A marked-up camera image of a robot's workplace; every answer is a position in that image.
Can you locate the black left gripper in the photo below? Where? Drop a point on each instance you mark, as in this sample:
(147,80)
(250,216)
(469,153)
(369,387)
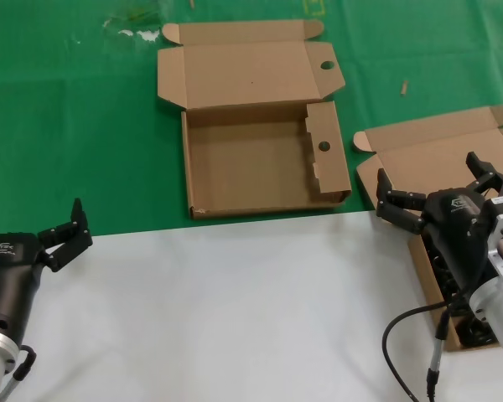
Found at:
(10,268)

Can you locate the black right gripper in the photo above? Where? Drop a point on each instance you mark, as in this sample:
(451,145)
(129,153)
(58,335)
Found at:
(457,226)

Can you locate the open cardboard box with holes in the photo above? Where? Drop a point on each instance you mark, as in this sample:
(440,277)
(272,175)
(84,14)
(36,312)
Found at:
(251,167)

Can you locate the green table mat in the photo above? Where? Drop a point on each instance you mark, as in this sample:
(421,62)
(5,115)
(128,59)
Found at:
(67,125)

